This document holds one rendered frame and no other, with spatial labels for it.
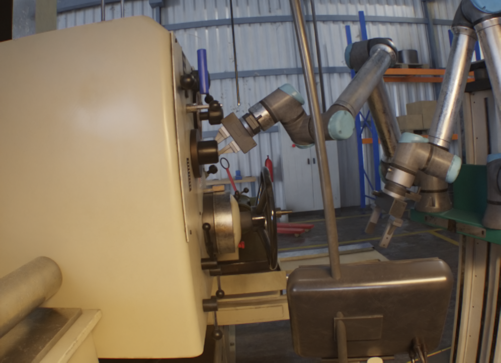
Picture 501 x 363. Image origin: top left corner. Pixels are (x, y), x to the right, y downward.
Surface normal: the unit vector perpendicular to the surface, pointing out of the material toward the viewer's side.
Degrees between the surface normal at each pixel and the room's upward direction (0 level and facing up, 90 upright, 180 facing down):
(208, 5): 90
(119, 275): 90
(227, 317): 90
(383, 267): 19
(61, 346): 0
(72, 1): 90
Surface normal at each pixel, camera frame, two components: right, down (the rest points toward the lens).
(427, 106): 0.07, 0.09
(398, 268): -0.15, -0.90
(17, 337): -0.08, -0.99
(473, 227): -0.97, 0.10
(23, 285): 0.69, -0.72
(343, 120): 0.62, 0.07
